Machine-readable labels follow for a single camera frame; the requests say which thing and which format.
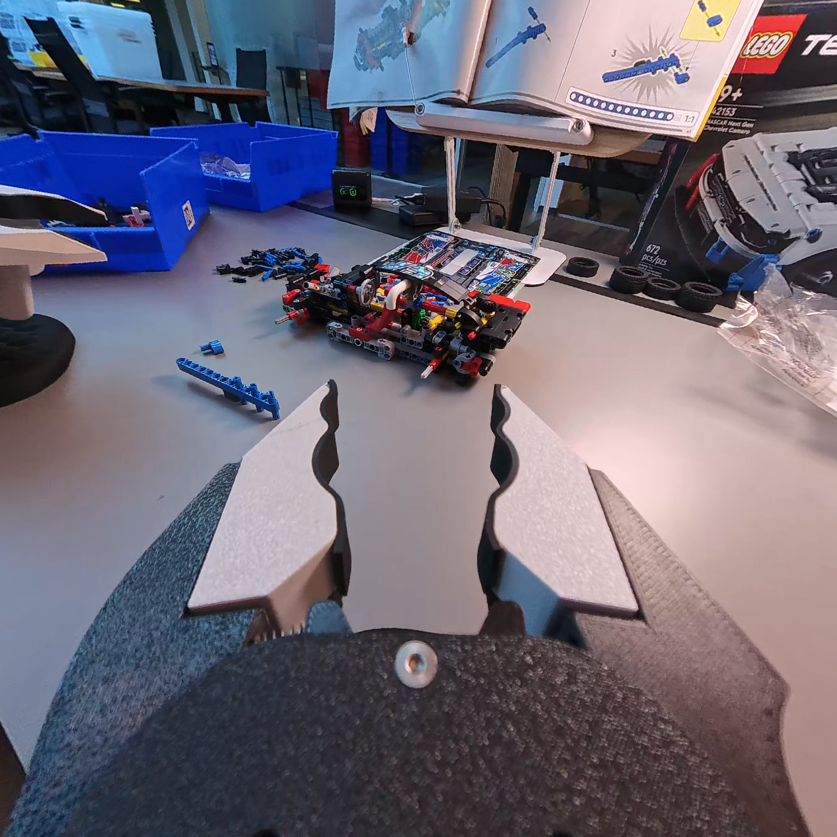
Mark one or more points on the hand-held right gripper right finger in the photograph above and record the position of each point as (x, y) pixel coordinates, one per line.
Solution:
(562, 529)

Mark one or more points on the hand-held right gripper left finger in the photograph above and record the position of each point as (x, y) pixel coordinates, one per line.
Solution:
(274, 516)

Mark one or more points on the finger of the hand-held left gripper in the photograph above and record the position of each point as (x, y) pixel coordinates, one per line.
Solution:
(39, 247)
(39, 201)

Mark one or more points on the long blue lego beam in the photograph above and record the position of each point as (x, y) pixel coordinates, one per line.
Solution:
(229, 386)

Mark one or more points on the small blue lego connector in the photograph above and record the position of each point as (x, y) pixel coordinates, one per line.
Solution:
(212, 347)

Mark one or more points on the lego car model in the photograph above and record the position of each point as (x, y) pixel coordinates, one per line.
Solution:
(405, 314)

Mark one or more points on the lego pieces in bin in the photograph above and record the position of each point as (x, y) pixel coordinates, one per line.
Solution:
(134, 216)

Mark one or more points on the pile of blue black lego pins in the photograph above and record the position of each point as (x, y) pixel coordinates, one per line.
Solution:
(274, 261)

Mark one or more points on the black lego tyre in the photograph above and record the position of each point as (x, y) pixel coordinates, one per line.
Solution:
(662, 290)
(628, 280)
(698, 297)
(582, 267)

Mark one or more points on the lego set box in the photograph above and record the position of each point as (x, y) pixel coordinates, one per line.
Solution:
(771, 163)

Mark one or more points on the lego instruction booklet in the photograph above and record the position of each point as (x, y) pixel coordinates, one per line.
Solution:
(588, 52)

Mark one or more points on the blue plastic bin with tag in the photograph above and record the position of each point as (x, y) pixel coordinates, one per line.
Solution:
(104, 170)

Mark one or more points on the wooden background table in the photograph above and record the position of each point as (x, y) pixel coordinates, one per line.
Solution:
(163, 86)

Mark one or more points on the white storage box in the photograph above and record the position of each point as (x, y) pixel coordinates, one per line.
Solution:
(111, 39)

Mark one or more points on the clear plastic bag in bin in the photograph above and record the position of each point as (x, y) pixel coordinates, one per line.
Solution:
(225, 165)

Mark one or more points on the black chair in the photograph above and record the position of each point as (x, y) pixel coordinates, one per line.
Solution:
(252, 75)

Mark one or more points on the crumpled clear plastic bag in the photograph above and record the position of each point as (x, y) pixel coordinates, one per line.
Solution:
(784, 340)

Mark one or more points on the colourful sticker sheet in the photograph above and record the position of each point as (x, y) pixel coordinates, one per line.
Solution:
(458, 255)

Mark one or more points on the small black device with screen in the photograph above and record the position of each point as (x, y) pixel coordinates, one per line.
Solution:
(351, 189)

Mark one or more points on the black power adapter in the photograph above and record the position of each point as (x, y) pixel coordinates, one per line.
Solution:
(435, 208)

